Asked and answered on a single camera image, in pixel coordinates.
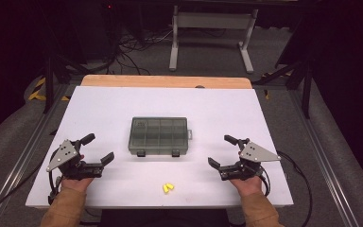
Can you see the white metal stand frame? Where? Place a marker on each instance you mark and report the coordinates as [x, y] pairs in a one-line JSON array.
[[212, 20]]

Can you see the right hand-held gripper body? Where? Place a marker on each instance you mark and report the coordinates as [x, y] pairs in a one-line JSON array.
[[255, 154]]

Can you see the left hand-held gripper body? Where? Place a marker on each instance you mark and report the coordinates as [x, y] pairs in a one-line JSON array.
[[66, 156]]

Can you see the person's left hand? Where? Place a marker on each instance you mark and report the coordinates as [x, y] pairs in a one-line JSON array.
[[75, 185]]

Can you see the yellow black floor tape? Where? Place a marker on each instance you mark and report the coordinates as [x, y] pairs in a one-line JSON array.
[[38, 91]]

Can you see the wooden table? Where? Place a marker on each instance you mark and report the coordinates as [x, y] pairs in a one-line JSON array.
[[164, 81]]

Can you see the aluminium floor rail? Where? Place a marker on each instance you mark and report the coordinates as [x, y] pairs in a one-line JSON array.
[[19, 164], [324, 164]]

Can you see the white board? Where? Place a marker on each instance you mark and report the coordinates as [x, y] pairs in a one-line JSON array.
[[107, 104]]

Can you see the smoky transparent compartment box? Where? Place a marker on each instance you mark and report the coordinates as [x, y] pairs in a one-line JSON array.
[[159, 135]]

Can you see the person's dark lap clothing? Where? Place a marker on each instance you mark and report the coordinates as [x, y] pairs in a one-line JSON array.
[[164, 219]]

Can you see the black tripod stand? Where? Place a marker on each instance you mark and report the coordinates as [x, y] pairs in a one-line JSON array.
[[48, 85], [306, 91]]

